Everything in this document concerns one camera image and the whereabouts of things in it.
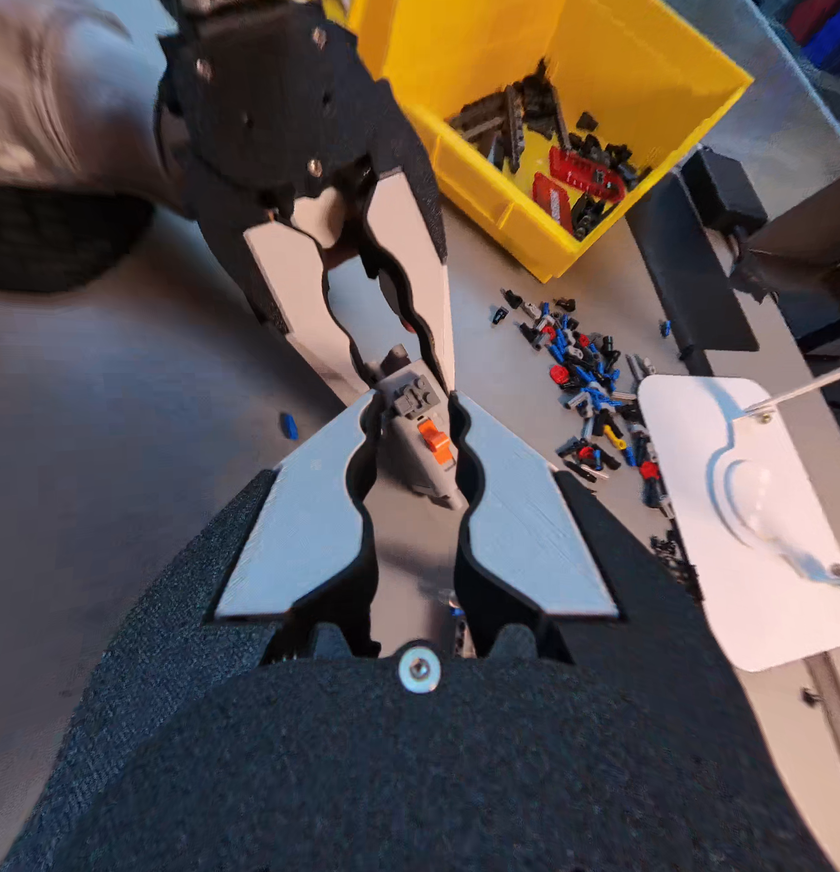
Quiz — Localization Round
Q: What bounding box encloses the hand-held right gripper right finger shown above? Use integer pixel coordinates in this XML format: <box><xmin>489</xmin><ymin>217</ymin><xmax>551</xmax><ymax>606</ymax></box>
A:
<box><xmin>445</xmin><ymin>390</ymin><xmax>623</xmax><ymax>660</ymax></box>

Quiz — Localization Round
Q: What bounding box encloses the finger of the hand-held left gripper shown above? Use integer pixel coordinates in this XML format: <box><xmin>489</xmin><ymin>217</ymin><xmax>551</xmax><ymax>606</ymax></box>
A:
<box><xmin>352</xmin><ymin>167</ymin><xmax>459</xmax><ymax>399</ymax></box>
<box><xmin>241</xmin><ymin>218</ymin><xmax>380</xmax><ymax>410</ymax></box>

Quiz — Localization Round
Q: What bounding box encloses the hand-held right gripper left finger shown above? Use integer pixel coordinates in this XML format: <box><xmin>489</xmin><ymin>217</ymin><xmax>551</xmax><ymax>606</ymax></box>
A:
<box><xmin>213</xmin><ymin>393</ymin><xmax>385</xmax><ymax>658</ymax></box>

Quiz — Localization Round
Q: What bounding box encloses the grey battery box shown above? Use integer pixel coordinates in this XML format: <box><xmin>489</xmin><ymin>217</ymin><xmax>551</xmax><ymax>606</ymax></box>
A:
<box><xmin>377</xmin><ymin>368</ymin><xmax>473</xmax><ymax>508</ymax></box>

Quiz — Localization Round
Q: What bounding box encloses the pile of mixed building pieces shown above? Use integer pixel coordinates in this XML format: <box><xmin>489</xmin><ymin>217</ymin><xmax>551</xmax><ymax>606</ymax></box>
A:
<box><xmin>489</xmin><ymin>287</ymin><xmax>666</xmax><ymax>512</ymax></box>

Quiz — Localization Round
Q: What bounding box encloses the grey desk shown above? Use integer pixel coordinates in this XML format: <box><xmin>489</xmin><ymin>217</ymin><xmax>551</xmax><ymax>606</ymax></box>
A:
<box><xmin>0</xmin><ymin>0</ymin><xmax>840</xmax><ymax>818</ymax></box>

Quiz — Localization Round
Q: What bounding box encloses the pile of black links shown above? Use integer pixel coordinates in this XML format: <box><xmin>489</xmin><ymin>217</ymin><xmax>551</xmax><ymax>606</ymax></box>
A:
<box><xmin>649</xmin><ymin>525</ymin><xmax>704</xmax><ymax>600</ymax></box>

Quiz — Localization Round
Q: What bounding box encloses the red transparent panel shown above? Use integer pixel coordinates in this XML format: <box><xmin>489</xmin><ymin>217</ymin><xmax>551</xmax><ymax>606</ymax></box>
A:
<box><xmin>536</xmin><ymin>144</ymin><xmax>625</xmax><ymax>233</ymax></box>

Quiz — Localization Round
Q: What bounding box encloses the black rounded armrest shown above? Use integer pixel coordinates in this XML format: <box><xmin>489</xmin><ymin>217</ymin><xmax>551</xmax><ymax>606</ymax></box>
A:
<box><xmin>0</xmin><ymin>184</ymin><xmax>159</xmax><ymax>294</ymax></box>

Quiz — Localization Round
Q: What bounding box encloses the yellow plastic bin with parts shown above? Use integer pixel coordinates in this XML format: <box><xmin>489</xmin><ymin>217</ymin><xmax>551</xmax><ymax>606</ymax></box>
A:
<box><xmin>325</xmin><ymin>0</ymin><xmax>755</xmax><ymax>284</ymax></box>

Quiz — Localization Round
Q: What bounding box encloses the black power adapter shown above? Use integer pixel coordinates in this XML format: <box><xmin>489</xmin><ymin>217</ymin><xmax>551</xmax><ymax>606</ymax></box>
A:
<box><xmin>679</xmin><ymin>144</ymin><xmax>772</xmax><ymax>235</ymax></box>

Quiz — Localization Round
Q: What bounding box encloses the black beam frame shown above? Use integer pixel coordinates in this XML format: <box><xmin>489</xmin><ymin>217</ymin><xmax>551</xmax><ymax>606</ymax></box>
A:
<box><xmin>448</xmin><ymin>62</ymin><xmax>571</xmax><ymax>171</ymax></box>

